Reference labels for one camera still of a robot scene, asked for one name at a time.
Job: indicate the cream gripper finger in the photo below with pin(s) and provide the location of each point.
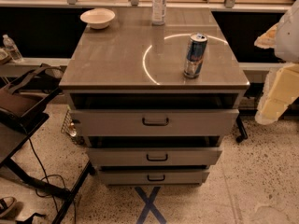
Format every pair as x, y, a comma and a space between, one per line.
268, 39
280, 89

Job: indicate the redbull can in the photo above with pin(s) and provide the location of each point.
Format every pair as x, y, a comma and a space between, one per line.
195, 55

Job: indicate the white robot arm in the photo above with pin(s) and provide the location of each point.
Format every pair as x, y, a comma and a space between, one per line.
287, 37

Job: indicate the white paper bowl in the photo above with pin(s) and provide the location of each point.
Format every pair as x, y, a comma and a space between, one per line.
98, 18

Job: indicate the black caster wheel leg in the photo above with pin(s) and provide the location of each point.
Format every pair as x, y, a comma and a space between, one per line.
243, 134

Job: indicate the clear plastic water bottle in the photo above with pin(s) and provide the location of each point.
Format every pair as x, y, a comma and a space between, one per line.
158, 12

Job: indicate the grey drawer cabinet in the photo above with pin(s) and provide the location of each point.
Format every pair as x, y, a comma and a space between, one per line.
134, 65

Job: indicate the bottom grey drawer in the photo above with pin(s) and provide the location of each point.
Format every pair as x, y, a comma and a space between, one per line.
151, 177

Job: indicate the grey drawer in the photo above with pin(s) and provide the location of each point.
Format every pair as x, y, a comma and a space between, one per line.
151, 177
203, 122
154, 156

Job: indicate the middle grey drawer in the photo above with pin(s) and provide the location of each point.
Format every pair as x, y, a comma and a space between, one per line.
154, 156

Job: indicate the top grey drawer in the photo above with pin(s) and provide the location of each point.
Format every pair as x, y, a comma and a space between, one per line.
203, 122

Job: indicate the black chair with brown bag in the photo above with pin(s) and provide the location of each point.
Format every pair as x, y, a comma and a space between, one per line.
19, 111

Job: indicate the small water bottle on ledge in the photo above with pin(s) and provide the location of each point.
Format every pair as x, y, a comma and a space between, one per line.
12, 49

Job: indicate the sneaker shoe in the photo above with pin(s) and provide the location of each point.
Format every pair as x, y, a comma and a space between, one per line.
6, 205

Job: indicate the wire basket on floor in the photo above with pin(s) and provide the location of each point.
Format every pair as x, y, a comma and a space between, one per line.
69, 129

